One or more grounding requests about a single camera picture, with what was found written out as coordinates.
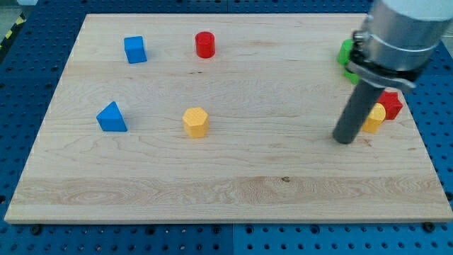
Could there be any red cylinder block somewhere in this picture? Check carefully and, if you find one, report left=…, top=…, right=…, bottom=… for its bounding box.
left=195, top=31, right=215, bottom=58

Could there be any blue triangle block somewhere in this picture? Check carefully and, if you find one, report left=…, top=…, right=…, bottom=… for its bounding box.
left=96, top=101, right=127, bottom=132

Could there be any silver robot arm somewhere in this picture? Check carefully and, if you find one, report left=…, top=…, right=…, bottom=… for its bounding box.
left=333, top=0, right=452, bottom=144

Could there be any green star block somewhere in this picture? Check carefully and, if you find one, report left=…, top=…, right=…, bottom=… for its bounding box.
left=337, top=39, right=360, bottom=85

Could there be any yellow heart block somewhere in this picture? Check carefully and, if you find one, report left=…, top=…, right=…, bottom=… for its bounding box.
left=361, top=103, right=386, bottom=133

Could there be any wooden board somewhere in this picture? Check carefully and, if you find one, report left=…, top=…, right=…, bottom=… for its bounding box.
left=5, top=14, right=452, bottom=224

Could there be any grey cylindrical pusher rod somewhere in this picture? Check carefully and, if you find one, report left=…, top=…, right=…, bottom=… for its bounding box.
left=333, top=80, right=384, bottom=145

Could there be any blue cube block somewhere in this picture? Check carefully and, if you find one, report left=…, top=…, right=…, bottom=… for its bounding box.
left=124, top=36, right=147, bottom=64

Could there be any yellow hexagon block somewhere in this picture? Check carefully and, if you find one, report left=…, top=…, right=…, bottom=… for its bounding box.
left=182, top=107, right=210, bottom=138

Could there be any red star block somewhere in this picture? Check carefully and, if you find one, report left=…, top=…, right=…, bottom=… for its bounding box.
left=377, top=91, right=403, bottom=120

